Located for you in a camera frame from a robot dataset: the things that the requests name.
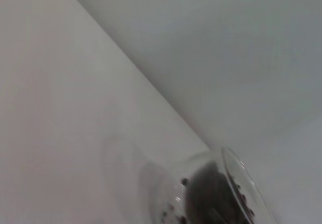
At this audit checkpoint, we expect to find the dark coffee beans pile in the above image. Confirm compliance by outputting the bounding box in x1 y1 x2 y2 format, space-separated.
160 160 256 224

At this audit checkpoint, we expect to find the double-walled glass cup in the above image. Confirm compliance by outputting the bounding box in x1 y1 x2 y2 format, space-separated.
139 146 279 224

